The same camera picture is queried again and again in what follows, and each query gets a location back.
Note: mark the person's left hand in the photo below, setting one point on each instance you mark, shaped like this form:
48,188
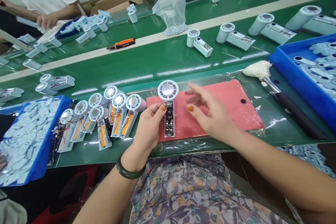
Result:
147,127

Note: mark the person's right hand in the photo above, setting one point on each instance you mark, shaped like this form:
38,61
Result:
215,119

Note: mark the fan with circuit board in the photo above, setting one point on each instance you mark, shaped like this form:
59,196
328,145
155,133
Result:
169,113

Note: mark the pink foam mat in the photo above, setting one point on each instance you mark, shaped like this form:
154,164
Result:
236,113

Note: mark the black round sticker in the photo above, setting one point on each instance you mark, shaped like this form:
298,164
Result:
243,101

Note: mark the group of open fan units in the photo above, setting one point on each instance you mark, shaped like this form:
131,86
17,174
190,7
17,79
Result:
105,119

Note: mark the person's body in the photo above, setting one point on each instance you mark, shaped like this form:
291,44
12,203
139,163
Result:
199,192

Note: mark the orange and black pliers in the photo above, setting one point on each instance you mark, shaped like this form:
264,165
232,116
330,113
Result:
122,43

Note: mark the blue plastic tray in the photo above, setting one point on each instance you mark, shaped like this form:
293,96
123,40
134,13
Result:
44,155
294,77

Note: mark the red plastic stool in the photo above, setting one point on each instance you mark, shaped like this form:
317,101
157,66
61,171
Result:
76,190

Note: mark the pile of light blue covers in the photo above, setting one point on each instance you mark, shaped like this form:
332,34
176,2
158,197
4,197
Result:
23,134
312,158
320,64

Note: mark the row of fan housings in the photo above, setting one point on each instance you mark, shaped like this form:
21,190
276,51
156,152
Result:
89,28

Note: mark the clear plastic bag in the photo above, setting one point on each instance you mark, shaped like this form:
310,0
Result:
172,8

